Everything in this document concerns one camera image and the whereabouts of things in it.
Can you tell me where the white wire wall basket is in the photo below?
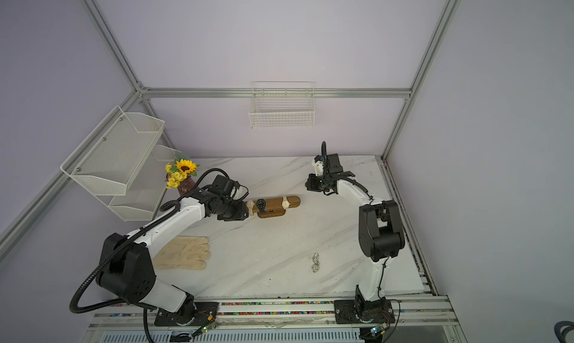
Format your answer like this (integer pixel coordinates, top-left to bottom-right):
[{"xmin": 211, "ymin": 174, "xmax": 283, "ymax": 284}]
[{"xmin": 249, "ymin": 81, "xmax": 315, "ymax": 129}]

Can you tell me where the upper white mesh shelf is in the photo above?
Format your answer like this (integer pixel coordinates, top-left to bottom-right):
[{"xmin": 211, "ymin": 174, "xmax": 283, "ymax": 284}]
[{"xmin": 61, "ymin": 106, "xmax": 164, "ymax": 196}]

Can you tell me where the white mesh shelf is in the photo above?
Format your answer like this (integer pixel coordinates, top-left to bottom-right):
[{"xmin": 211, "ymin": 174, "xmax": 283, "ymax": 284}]
[
  {"xmin": 97, "ymin": 145, "xmax": 179, "ymax": 221},
  {"xmin": 61, "ymin": 106, "xmax": 164, "ymax": 196}
]

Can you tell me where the lower white mesh shelf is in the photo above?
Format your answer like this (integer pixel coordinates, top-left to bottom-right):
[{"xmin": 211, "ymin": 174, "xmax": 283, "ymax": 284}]
[{"xmin": 97, "ymin": 145, "xmax": 179, "ymax": 221}]

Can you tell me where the aluminium rail frame front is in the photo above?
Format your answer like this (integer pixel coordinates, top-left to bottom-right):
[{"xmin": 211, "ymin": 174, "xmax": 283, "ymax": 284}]
[{"xmin": 83, "ymin": 295, "xmax": 467, "ymax": 342}]

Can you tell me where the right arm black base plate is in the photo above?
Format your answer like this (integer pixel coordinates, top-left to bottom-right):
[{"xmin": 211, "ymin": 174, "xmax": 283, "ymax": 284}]
[{"xmin": 333, "ymin": 299, "xmax": 396, "ymax": 324}]

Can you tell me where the wooden watch stand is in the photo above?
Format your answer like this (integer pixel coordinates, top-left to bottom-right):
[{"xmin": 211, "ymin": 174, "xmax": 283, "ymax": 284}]
[{"xmin": 247, "ymin": 196, "xmax": 301, "ymax": 219}]

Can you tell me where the beige work glove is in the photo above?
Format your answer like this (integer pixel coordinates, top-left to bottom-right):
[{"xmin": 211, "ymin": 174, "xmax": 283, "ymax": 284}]
[{"xmin": 152, "ymin": 236, "xmax": 211, "ymax": 271}]

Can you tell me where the sunflower bouquet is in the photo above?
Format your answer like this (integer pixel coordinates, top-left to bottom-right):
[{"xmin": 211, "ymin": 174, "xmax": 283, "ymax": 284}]
[{"xmin": 164, "ymin": 152, "xmax": 200, "ymax": 189}]

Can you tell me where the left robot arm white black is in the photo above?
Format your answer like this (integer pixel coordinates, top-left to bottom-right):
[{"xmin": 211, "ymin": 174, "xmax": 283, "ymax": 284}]
[{"xmin": 69, "ymin": 168, "xmax": 249, "ymax": 326}]

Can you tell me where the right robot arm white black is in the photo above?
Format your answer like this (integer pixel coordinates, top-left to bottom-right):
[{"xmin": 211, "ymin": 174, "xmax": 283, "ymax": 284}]
[{"xmin": 305, "ymin": 142, "xmax": 406, "ymax": 320}]

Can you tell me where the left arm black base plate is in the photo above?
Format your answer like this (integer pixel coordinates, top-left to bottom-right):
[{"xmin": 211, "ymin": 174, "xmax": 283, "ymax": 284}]
[{"xmin": 154, "ymin": 301, "xmax": 220, "ymax": 327}]

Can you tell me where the black cable loop corner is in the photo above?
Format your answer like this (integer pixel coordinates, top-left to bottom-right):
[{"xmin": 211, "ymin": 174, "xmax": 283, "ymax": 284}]
[{"xmin": 553, "ymin": 321, "xmax": 574, "ymax": 343}]

